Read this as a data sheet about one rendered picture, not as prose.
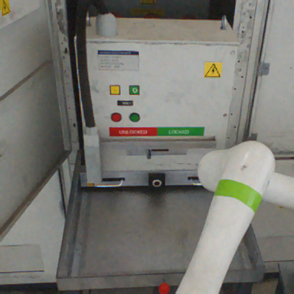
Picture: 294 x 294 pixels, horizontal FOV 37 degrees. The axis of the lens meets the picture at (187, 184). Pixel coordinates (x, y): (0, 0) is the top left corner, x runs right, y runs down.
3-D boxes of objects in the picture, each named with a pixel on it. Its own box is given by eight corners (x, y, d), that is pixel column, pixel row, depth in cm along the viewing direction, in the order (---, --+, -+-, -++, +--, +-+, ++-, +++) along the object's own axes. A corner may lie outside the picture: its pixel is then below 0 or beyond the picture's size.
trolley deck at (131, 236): (262, 281, 136) (266, 268, 133) (57, 291, 129) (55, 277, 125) (224, 159, 190) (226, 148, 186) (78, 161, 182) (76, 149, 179)
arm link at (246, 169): (260, 159, 123) (227, 136, 118) (291, 152, 111) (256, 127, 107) (236, 217, 118) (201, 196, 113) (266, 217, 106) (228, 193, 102)
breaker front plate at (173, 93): (222, 174, 160) (240, 45, 132) (87, 176, 155) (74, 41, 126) (222, 172, 161) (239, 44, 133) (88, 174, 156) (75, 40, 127)
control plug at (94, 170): (102, 183, 145) (99, 138, 134) (86, 184, 144) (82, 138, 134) (102, 169, 151) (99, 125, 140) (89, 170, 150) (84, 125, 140)
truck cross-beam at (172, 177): (229, 184, 163) (230, 171, 160) (80, 187, 157) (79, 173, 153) (226, 176, 167) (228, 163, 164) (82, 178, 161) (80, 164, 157)
